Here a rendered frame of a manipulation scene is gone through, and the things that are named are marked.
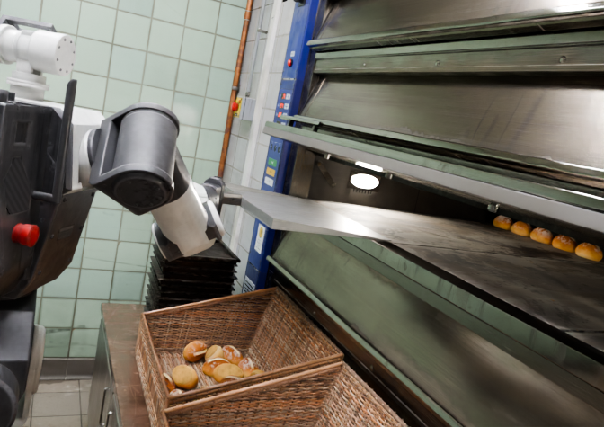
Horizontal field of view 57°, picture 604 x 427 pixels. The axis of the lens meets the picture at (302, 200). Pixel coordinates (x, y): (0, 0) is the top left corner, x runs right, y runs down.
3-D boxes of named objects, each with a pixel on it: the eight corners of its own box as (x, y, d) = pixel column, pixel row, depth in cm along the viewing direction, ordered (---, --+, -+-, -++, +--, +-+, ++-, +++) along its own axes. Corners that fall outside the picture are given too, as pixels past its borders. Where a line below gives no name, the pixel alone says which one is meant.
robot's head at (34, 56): (50, 88, 88) (57, 31, 87) (-11, 76, 88) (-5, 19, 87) (71, 91, 94) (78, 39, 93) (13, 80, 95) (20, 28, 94)
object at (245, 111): (247, 120, 260) (251, 98, 258) (253, 121, 251) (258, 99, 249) (232, 117, 257) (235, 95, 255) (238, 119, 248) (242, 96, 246)
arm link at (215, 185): (225, 223, 157) (209, 229, 145) (192, 216, 158) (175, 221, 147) (233, 179, 155) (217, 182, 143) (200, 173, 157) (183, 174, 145)
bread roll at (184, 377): (184, 391, 166) (193, 398, 169) (199, 372, 168) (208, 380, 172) (165, 376, 172) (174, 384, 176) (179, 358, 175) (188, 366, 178)
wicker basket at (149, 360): (265, 355, 208) (279, 284, 204) (329, 446, 157) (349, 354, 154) (131, 353, 189) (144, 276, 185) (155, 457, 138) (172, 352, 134)
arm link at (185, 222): (235, 255, 112) (207, 188, 94) (174, 281, 110) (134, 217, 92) (217, 214, 119) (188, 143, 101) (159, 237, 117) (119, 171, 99)
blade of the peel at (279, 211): (270, 228, 139) (273, 217, 139) (215, 188, 188) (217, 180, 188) (391, 241, 154) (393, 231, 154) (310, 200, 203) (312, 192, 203)
